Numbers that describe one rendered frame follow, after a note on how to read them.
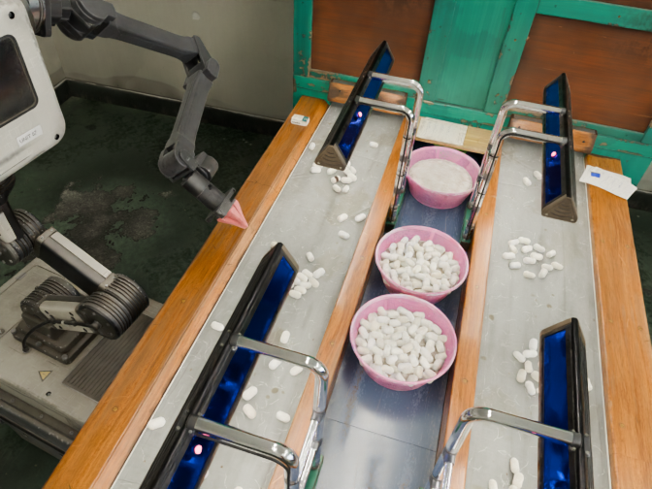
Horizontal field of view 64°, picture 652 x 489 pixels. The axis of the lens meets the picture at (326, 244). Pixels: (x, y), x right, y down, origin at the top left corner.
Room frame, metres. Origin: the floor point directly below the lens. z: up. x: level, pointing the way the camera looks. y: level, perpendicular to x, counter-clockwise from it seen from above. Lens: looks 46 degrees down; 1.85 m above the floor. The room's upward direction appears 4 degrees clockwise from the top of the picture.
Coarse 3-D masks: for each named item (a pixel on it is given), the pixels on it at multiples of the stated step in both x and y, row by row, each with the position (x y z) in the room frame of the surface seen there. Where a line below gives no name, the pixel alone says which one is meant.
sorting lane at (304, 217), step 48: (384, 144) 1.63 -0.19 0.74; (288, 192) 1.31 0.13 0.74; (336, 192) 1.33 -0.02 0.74; (288, 240) 1.09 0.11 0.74; (336, 240) 1.11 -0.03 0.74; (240, 288) 0.90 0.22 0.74; (336, 288) 0.92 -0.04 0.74; (192, 384) 0.60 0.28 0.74; (288, 384) 0.62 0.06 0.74; (144, 432) 0.48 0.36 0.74; (240, 480) 0.40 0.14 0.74
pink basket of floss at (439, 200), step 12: (420, 156) 1.56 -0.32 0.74; (432, 156) 1.58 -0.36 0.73; (444, 156) 1.58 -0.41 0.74; (456, 156) 1.57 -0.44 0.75; (468, 156) 1.54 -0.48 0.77; (408, 168) 1.50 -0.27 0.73; (468, 168) 1.52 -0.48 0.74; (408, 180) 1.42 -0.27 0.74; (420, 192) 1.37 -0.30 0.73; (432, 192) 1.34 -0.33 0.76; (468, 192) 1.35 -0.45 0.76; (432, 204) 1.36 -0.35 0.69; (444, 204) 1.35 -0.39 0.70; (456, 204) 1.37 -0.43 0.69
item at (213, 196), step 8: (208, 184) 1.07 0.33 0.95; (208, 192) 1.03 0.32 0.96; (216, 192) 1.04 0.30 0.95; (232, 192) 1.08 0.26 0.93; (200, 200) 1.03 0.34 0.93; (208, 200) 1.02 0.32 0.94; (216, 200) 1.03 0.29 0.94; (224, 200) 1.03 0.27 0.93; (208, 208) 1.02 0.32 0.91; (216, 208) 1.02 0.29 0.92; (208, 216) 1.01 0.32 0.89
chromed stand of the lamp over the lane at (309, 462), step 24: (240, 336) 0.49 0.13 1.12; (288, 360) 0.45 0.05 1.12; (312, 360) 0.45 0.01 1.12; (312, 408) 0.45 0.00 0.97; (192, 432) 0.33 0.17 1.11; (216, 432) 0.32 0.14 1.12; (240, 432) 0.33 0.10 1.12; (312, 432) 0.41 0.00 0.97; (264, 456) 0.30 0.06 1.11; (288, 456) 0.30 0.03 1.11; (312, 456) 0.41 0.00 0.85; (288, 480) 0.29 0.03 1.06; (312, 480) 0.42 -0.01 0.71
